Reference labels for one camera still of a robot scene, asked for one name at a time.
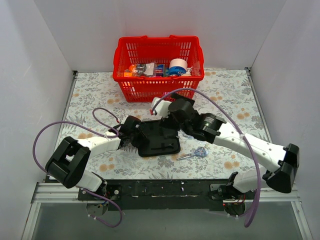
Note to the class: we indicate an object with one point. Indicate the aluminium frame rail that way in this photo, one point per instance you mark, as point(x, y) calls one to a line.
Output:
point(57, 193)

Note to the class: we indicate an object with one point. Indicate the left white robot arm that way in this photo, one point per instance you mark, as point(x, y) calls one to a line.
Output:
point(68, 162)

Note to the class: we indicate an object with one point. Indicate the silver hair scissors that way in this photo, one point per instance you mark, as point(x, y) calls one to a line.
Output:
point(198, 152)

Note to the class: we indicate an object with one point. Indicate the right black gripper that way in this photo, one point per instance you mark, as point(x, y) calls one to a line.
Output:
point(167, 122)

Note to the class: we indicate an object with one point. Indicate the black zippered tool case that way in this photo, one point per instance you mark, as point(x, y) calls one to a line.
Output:
point(157, 140)

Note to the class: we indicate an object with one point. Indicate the white tape roll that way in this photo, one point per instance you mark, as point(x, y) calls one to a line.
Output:
point(177, 67)

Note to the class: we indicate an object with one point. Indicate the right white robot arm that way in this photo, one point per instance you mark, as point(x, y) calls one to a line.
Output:
point(277, 164)

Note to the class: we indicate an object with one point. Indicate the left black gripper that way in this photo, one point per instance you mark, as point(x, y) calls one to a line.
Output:
point(136, 137)

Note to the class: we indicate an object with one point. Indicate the orange small box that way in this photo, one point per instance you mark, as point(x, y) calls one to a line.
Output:
point(127, 73)

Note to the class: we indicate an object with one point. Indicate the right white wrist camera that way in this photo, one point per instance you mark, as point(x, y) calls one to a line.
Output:
point(161, 109)

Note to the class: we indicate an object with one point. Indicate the colourful packaged item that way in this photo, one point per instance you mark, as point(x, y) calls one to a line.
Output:
point(160, 70)

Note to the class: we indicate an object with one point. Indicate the red plastic shopping basket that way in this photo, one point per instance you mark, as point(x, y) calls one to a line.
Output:
point(132, 50)

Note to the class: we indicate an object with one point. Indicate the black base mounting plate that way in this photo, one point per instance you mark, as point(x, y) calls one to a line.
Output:
point(161, 194)

